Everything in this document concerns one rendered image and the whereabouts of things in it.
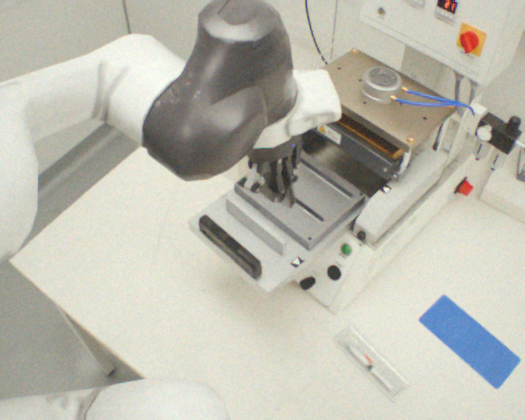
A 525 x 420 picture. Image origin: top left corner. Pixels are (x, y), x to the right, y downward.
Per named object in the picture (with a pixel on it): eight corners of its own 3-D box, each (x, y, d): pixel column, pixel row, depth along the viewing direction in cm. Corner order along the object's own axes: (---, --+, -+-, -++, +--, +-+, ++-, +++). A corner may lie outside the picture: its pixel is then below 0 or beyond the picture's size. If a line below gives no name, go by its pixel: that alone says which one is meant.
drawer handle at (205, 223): (207, 225, 97) (205, 211, 94) (262, 273, 90) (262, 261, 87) (199, 230, 96) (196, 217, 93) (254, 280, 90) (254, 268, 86)
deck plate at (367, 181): (374, 76, 135) (375, 73, 134) (484, 141, 119) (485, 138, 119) (251, 159, 115) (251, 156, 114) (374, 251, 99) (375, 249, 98)
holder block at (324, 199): (291, 150, 110) (291, 142, 108) (364, 202, 101) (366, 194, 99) (234, 191, 102) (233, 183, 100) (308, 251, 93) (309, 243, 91)
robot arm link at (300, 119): (203, 108, 56) (214, 133, 61) (301, 156, 52) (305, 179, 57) (264, 32, 59) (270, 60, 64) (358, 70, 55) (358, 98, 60)
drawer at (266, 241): (292, 156, 114) (294, 130, 108) (370, 212, 104) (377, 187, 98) (189, 232, 101) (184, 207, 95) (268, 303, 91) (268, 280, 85)
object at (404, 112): (366, 69, 121) (373, 23, 111) (475, 133, 107) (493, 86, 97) (299, 113, 110) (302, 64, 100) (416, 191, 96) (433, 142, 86)
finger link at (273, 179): (282, 154, 65) (276, 162, 65) (289, 192, 75) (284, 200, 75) (256, 141, 67) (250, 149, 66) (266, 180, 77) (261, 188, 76)
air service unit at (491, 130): (461, 141, 112) (479, 91, 100) (514, 176, 105) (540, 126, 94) (449, 152, 109) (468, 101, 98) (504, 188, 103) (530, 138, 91)
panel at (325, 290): (235, 230, 123) (258, 165, 113) (329, 310, 110) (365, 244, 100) (229, 233, 122) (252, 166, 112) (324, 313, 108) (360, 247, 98)
